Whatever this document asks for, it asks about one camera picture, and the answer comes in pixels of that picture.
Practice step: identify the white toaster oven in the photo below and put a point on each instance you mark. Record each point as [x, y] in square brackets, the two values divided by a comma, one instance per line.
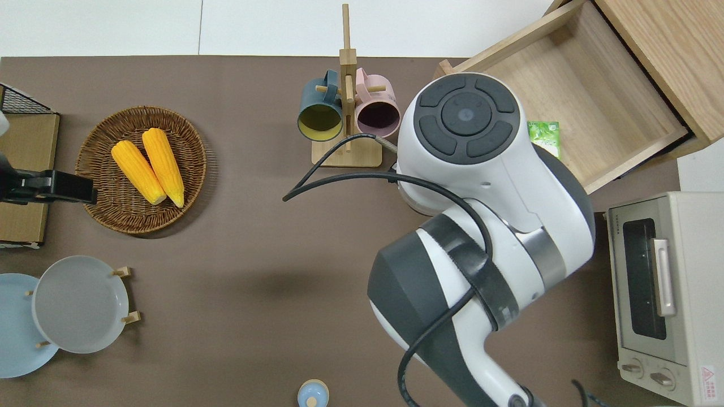
[696, 254]

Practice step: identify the green tissue pack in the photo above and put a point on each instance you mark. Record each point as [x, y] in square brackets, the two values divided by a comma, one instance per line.
[544, 133]

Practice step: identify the white device housing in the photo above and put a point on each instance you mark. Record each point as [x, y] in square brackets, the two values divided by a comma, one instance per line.
[3, 124]

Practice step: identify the grey plate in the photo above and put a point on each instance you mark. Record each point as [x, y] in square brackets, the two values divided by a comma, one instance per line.
[79, 305]

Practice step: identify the yellow corn cob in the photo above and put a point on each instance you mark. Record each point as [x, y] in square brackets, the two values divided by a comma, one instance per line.
[164, 167]
[136, 169]

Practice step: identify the light blue plate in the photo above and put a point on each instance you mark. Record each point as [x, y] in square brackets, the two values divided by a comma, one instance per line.
[14, 339]

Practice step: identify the pink mug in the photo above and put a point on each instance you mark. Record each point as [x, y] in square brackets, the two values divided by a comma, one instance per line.
[373, 90]

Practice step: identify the dark blue mug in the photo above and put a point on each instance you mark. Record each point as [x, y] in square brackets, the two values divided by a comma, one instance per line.
[317, 93]

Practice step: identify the brown wicker basket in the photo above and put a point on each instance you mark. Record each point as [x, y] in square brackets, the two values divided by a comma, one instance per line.
[113, 215]

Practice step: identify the brown table mat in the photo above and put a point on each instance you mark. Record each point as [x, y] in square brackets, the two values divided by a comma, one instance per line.
[254, 226]

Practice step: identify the wooden plate rack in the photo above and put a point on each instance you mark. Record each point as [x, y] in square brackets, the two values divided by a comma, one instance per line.
[125, 272]

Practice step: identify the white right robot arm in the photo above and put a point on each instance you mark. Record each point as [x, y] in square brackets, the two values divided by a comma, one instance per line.
[509, 226]

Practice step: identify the wooden mug rack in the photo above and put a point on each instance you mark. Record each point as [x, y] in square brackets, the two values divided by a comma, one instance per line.
[346, 157]

